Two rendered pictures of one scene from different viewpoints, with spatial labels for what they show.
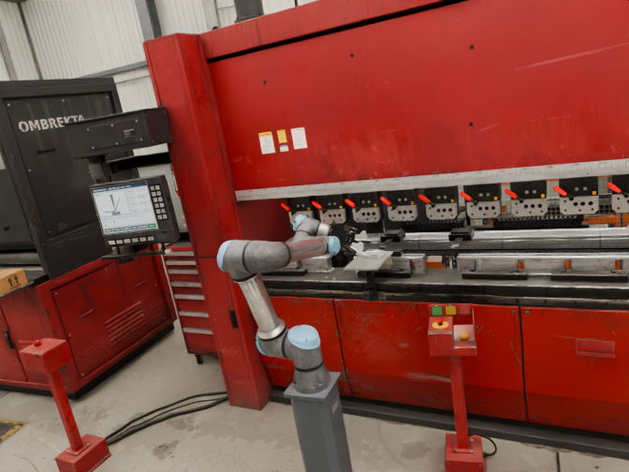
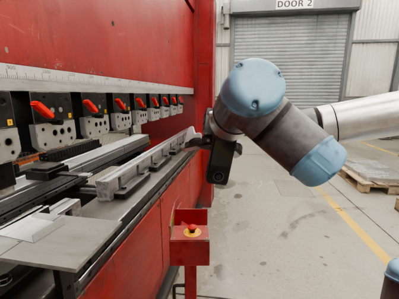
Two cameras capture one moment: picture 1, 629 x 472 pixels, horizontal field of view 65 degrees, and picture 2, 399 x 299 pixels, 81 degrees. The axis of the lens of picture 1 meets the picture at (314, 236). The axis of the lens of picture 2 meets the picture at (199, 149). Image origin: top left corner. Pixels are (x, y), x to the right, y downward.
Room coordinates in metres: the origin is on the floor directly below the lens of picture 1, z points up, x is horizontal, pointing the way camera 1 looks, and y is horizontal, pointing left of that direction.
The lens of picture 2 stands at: (2.27, 0.33, 1.33)
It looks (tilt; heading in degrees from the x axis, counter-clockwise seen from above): 13 degrees down; 251
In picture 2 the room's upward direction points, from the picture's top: straight up
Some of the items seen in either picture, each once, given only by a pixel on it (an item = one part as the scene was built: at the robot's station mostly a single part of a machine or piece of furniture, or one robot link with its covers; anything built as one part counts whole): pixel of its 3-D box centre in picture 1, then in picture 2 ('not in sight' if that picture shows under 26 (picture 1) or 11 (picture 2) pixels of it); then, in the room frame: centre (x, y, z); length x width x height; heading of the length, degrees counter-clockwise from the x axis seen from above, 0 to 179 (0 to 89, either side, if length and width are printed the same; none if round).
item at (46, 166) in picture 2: (459, 238); (63, 171); (2.52, -0.76, 1.01); 0.26 x 0.12 x 0.05; 151
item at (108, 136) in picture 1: (134, 190); not in sight; (2.82, 0.97, 1.53); 0.51 x 0.25 x 0.85; 75
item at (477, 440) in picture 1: (464, 461); not in sight; (1.99, -0.53, 0.06); 0.25 x 0.20 x 0.12; 162
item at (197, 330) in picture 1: (220, 298); not in sight; (3.61, 0.80, 0.50); 0.50 x 0.50 x 1.00; 61
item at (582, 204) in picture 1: (577, 193); (148, 107); (2.09, -1.18, 1.26); 0.15 x 0.09 x 0.17; 61
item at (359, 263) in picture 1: (369, 260); (53, 237); (2.44, -0.26, 1.00); 0.26 x 0.18 x 0.01; 151
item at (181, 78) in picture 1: (246, 221); not in sight; (3.20, 0.43, 1.15); 0.85 x 0.25 x 2.30; 151
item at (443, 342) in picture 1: (451, 329); (190, 232); (2.02, -0.54, 0.75); 0.20 x 0.16 x 0.18; 72
